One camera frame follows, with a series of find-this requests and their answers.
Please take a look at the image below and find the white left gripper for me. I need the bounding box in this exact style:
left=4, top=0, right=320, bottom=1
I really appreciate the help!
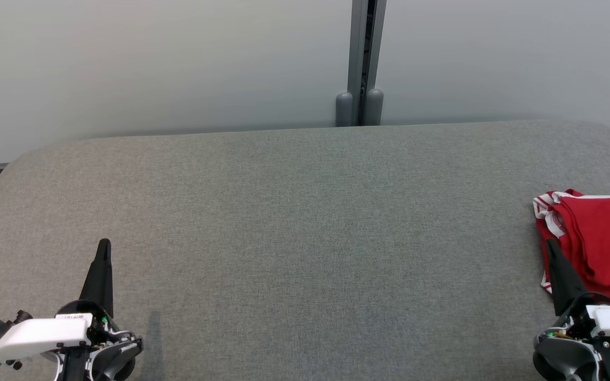
left=0, top=238, right=145, bottom=381

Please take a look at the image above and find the red shorts white side stripe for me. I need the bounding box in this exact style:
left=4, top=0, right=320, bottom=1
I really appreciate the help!
left=551, top=195, right=610, bottom=306

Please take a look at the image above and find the grey rounded post foot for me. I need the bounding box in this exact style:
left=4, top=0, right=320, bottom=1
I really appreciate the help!
left=335, top=92, right=354, bottom=128
left=364, top=88, right=384, bottom=126

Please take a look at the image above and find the grey metal partition post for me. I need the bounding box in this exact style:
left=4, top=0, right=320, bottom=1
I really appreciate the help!
left=347, top=0, right=388, bottom=126

